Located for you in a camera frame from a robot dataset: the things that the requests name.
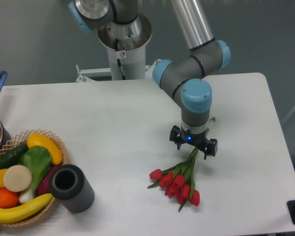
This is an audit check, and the orange fruit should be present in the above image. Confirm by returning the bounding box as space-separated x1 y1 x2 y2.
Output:
0 188 19 208

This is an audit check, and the green cucumber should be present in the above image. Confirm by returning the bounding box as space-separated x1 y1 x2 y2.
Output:
0 144 29 170

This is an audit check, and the purple eggplant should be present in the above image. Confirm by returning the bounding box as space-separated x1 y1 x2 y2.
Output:
36 165 60 196

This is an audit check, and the green bok choy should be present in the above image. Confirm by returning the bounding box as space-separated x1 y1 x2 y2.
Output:
18 146 52 204

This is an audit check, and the woven wicker basket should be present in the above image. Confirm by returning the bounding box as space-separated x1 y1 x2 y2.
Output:
0 130 67 226

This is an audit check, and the red tulip bouquet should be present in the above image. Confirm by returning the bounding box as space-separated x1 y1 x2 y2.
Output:
147 117 216 212

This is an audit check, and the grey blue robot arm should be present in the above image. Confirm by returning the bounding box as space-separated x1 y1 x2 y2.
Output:
68 0 231 156

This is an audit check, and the beige round disc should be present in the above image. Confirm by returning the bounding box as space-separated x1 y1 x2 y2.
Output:
3 165 32 192

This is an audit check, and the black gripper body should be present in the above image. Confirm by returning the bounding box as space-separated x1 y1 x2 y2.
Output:
179 129 207 149

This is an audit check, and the yellow banana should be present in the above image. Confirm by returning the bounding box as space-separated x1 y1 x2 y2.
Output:
0 193 53 224

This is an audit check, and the black cable on pedestal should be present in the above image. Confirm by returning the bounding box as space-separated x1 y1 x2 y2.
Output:
114 38 126 80

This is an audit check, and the dark grey ribbed vase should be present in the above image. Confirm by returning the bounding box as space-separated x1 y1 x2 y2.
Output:
49 164 95 213

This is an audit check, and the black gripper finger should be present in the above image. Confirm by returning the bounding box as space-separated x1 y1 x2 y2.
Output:
169 125 182 150
198 138 218 160

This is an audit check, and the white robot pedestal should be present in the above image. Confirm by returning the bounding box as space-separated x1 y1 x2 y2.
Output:
76 13 156 82

